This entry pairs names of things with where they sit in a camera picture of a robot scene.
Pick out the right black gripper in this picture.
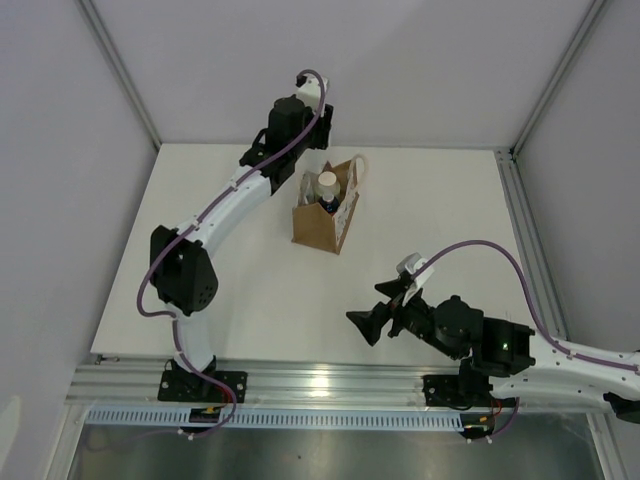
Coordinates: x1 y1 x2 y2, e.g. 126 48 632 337
345 278 461 361

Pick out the green bottle white cap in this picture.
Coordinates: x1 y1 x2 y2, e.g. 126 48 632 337
314 171 341 198

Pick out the orange bottle blue cap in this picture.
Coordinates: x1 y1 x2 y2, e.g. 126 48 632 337
318 193 340 215

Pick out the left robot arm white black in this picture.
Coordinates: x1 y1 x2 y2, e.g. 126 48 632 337
145 93 333 401

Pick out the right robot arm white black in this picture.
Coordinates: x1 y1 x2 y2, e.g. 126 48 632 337
346 273 639 423

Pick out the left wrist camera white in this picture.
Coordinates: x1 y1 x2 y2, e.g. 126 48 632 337
295 74 330 113

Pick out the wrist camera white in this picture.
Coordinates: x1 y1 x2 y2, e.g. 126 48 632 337
396 252 435 306
295 74 330 113

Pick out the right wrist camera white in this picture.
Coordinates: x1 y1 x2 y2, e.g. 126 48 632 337
396 252 435 306

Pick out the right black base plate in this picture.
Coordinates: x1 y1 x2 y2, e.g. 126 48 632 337
422 373 517 445

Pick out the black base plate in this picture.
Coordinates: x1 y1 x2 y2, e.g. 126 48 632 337
422 373 517 445
157 359 249 434

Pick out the white slotted cable duct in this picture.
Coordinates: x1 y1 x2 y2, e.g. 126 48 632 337
85 406 464 432

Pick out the right side aluminium rail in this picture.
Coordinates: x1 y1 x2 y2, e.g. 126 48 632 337
494 147 568 339

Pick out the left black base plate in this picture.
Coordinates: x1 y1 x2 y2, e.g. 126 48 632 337
157 359 249 434

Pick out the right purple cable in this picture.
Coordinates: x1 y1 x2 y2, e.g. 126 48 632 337
414 240 640 444

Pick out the left aluminium frame post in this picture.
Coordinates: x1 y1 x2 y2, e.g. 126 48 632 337
74 0 162 152

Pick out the aluminium frame post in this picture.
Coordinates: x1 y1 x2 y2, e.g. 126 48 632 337
74 0 162 152
510 0 612 161

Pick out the right aluminium frame post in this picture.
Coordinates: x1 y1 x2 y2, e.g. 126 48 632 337
510 0 612 161

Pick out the aluminium mounting rail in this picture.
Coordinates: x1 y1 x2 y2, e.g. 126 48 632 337
65 357 457 411

